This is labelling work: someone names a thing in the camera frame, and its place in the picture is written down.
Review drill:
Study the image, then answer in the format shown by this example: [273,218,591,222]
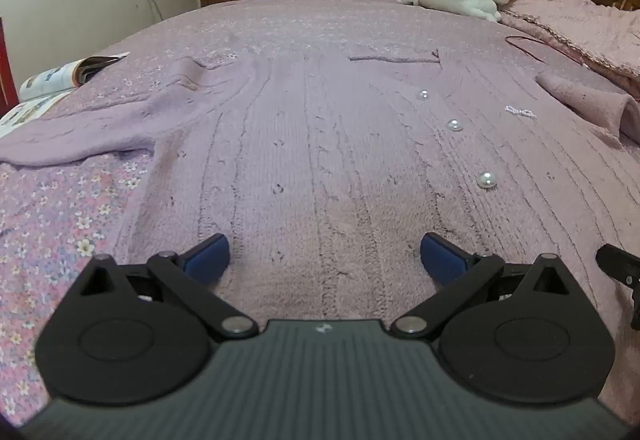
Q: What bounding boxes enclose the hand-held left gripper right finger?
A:
[390,232,573,340]

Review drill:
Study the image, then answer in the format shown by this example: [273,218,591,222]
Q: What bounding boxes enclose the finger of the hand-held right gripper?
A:
[596,243,640,332]

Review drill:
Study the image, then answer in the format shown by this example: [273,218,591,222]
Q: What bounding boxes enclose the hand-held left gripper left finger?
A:
[75,233,261,342]

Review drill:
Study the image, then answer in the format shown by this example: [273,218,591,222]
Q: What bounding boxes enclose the pink knit cardigan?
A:
[0,47,640,416]

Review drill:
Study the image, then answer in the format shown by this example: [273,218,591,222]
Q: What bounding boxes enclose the open picture magazine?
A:
[0,52,131,139]

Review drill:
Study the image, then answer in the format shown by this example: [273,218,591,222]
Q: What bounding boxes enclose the pink fringed blanket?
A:
[500,0,640,93]

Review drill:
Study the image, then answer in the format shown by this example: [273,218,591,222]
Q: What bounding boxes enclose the red wooden chair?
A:
[0,17,16,119]

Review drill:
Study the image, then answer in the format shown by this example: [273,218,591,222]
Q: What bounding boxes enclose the red cable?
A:
[505,35,597,68]

